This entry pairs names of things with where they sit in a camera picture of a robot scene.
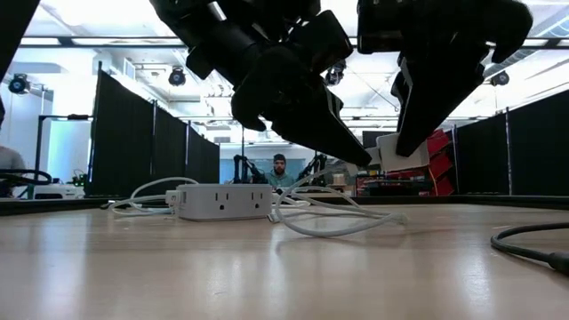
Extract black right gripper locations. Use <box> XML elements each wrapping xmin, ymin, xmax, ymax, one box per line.
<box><xmin>357</xmin><ymin>0</ymin><xmax>534</xmax><ymax>159</ymax></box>

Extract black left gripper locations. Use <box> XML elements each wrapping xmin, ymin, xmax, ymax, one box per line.
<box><xmin>185</xmin><ymin>0</ymin><xmax>373</xmax><ymax>168</ymax></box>

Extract white charger adapter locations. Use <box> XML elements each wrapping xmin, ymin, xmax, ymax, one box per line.
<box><xmin>375</xmin><ymin>132</ymin><xmax>431</xmax><ymax>173</ymax></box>

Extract white cube power strip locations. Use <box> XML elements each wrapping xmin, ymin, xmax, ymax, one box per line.
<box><xmin>175</xmin><ymin>183</ymin><xmax>274</xmax><ymax>222</ymax></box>

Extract white smooth charger cable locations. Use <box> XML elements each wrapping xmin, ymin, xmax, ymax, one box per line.
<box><xmin>268</xmin><ymin>148</ymin><xmax>409</xmax><ymax>238</ymax></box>

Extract short black charger cable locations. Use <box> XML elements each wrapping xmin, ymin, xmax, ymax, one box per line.
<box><xmin>490</xmin><ymin>221</ymin><xmax>569</xmax><ymax>276</ymax></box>

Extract black ceiling spotlight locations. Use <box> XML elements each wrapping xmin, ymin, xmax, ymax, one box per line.
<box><xmin>167</xmin><ymin>65</ymin><xmax>188</xmax><ymax>88</ymax></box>
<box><xmin>7</xmin><ymin>73</ymin><xmax>31</xmax><ymax>96</ymax></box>
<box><xmin>323</xmin><ymin>60</ymin><xmax>348</xmax><ymax>86</ymax></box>
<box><xmin>490</xmin><ymin>69</ymin><xmax>511</xmax><ymax>87</ymax></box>

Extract person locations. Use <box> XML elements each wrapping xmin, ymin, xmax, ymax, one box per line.
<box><xmin>261</xmin><ymin>153</ymin><xmax>298</xmax><ymax>188</ymax></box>
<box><xmin>0</xmin><ymin>145</ymin><xmax>28</xmax><ymax>199</ymax></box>

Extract red storage bin rack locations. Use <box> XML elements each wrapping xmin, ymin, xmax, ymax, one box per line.
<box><xmin>424</xmin><ymin>128</ymin><xmax>458</xmax><ymax>197</ymax></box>

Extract black curtain partition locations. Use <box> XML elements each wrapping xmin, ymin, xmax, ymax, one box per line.
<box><xmin>91</xmin><ymin>61</ymin><xmax>221</xmax><ymax>197</ymax></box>
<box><xmin>455</xmin><ymin>91</ymin><xmax>569</xmax><ymax>196</ymax></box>

